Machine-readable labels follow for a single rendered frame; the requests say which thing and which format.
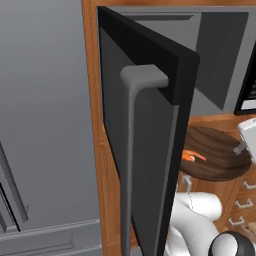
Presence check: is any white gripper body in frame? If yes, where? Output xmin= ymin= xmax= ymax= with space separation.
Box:
xmin=236 ymin=117 xmax=256 ymax=155

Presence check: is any grey microwave oven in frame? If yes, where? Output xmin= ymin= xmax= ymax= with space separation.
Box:
xmin=96 ymin=4 xmax=256 ymax=118

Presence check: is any silver drawer handle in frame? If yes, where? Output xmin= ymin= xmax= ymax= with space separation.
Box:
xmin=227 ymin=215 xmax=247 ymax=228
xmin=241 ymin=180 xmax=256 ymax=191
xmin=234 ymin=198 xmax=254 ymax=211

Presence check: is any dark brown wooden bowl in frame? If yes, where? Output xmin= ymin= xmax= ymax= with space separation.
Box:
xmin=179 ymin=125 xmax=253 ymax=182

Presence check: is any grey fridge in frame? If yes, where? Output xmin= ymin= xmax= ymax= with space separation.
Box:
xmin=0 ymin=0 xmax=103 ymax=256

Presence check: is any grey fridge door handle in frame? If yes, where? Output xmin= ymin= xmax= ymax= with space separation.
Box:
xmin=0 ymin=142 xmax=30 ymax=224

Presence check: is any grey fridge drawer handle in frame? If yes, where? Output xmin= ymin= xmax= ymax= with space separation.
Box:
xmin=0 ymin=233 xmax=75 ymax=256

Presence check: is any wooden cabinet frame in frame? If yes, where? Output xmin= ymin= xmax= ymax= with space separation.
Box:
xmin=81 ymin=0 xmax=256 ymax=256

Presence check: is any orange shrimp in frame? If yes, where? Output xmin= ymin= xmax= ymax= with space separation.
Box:
xmin=181 ymin=149 xmax=208 ymax=164

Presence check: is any silver cabinet door handle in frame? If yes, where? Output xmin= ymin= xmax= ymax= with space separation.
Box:
xmin=181 ymin=174 xmax=194 ymax=195

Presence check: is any black microwave door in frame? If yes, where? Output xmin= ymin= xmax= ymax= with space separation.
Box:
xmin=96 ymin=5 xmax=201 ymax=256

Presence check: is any grey microwave door handle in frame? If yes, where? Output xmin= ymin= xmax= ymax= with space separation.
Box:
xmin=119 ymin=63 xmax=170 ymax=256

